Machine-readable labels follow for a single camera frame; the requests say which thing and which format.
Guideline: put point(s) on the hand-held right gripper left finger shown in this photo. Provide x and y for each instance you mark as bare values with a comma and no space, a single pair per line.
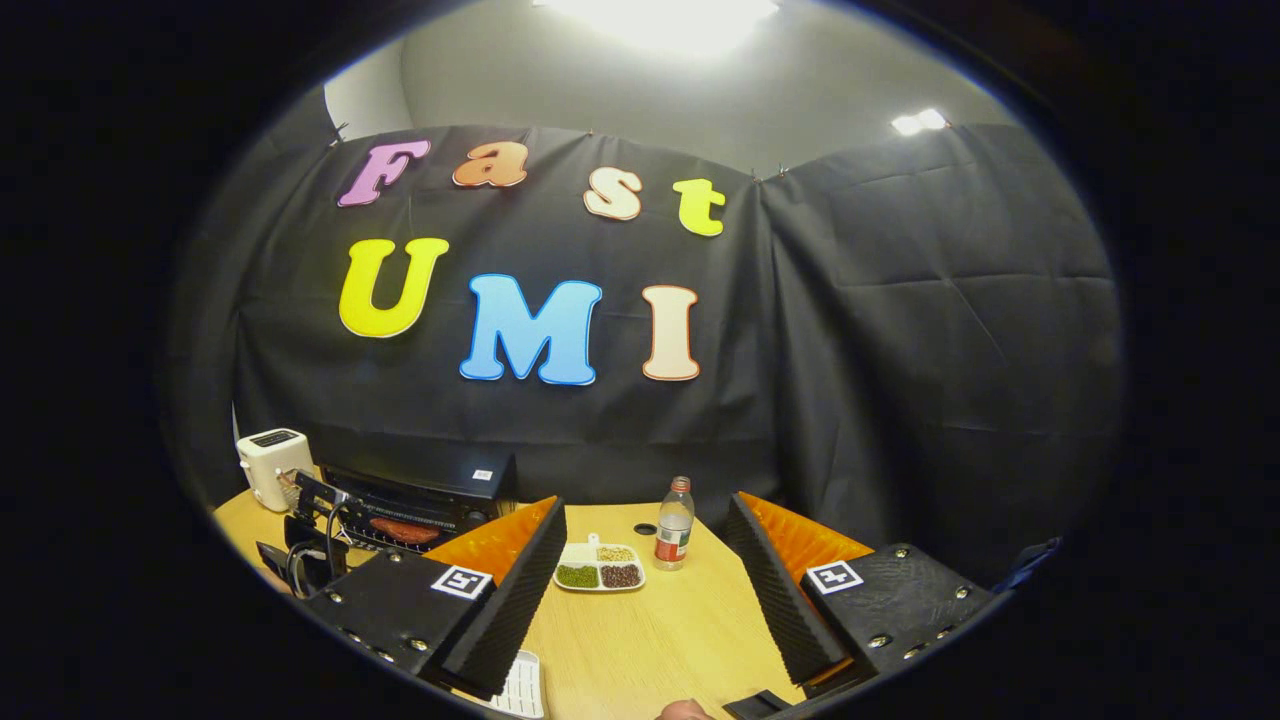
515,610

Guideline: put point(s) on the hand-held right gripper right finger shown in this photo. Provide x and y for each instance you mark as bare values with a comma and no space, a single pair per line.
778,600

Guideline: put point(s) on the reddish brown meat piece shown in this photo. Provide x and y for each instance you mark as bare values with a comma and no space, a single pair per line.
400,530

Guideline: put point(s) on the black electric oven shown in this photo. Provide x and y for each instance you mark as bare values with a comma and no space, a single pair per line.
430,475

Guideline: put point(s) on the white perforated tray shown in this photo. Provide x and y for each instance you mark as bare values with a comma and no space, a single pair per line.
520,690

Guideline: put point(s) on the white divided plate of beans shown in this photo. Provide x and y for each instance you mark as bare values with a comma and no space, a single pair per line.
580,553

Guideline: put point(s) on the white toaster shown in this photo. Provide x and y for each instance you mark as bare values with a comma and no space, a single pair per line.
270,465

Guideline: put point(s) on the clear bottle with red label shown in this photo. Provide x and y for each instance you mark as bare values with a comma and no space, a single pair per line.
672,545

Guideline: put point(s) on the dark blue object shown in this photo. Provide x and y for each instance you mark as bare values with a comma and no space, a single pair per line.
1035,560

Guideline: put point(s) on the small ceiling light panel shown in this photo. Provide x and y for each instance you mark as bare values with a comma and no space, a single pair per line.
920,121

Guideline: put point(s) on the large ceiling light panel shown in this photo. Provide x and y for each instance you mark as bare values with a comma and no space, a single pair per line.
660,20

